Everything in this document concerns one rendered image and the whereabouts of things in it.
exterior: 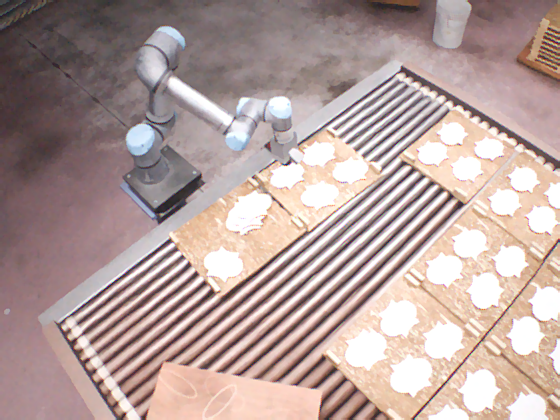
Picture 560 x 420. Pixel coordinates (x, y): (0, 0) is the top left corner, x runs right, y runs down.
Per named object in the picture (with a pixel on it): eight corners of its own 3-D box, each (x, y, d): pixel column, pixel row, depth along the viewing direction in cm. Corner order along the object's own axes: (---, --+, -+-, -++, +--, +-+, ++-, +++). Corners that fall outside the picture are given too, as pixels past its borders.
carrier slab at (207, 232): (168, 237, 180) (167, 235, 178) (249, 180, 193) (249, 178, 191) (220, 299, 163) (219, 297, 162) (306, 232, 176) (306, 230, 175)
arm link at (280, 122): (271, 92, 160) (294, 96, 158) (273, 115, 169) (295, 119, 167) (263, 107, 156) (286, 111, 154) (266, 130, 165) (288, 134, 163)
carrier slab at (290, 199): (254, 178, 193) (253, 176, 192) (327, 131, 206) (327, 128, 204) (309, 232, 176) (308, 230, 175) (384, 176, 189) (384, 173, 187)
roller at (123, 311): (76, 345, 160) (70, 341, 156) (414, 86, 226) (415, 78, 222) (82, 355, 158) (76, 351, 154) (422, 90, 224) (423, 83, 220)
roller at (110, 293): (64, 327, 165) (58, 322, 161) (399, 77, 231) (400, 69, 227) (69, 336, 163) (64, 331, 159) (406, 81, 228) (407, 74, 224)
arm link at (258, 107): (230, 112, 158) (260, 117, 156) (243, 91, 164) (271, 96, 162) (234, 128, 165) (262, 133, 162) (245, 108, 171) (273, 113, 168)
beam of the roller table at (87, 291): (44, 322, 169) (36, 316, 164) (392, 67, 239) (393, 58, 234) (53, 338, 165) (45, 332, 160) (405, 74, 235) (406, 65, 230)
